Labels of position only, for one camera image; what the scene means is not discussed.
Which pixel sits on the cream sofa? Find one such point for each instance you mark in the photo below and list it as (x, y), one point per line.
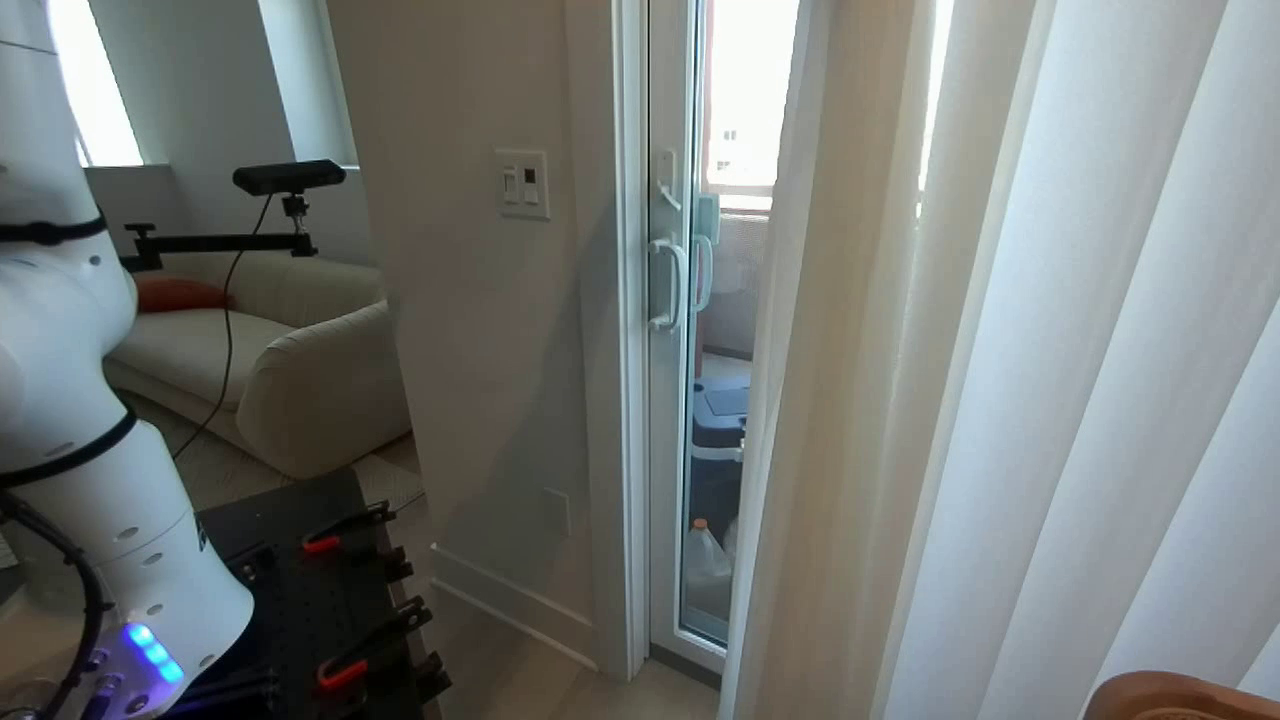
(295, 372)

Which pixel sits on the blue cooler box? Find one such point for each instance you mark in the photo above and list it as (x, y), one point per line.
(720, 413)

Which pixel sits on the white glass sliding door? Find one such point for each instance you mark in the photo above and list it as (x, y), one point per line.
(665, 466)

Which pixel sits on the brown wooden chair back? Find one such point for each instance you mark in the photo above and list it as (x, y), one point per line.
(1183, 697)

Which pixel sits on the white double light switch plate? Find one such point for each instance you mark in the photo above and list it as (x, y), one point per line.
(521, 185)

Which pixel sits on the black orange bar clamp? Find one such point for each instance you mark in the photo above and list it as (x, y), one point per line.
(341, 529)
(372, 646)

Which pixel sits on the red cushion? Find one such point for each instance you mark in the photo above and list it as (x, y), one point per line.
(183, 292)

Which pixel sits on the clear water jug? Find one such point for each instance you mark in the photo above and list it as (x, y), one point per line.
(705, 573)

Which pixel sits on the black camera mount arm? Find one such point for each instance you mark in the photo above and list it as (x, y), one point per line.
(214, 245)

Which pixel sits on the white vertical blinds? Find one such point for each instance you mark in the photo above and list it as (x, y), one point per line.
(1065, 333)

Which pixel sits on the black stereo camera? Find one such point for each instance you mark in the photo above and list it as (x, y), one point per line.
(286, 177)

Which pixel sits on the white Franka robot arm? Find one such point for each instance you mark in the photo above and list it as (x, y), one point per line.
(81, 345)

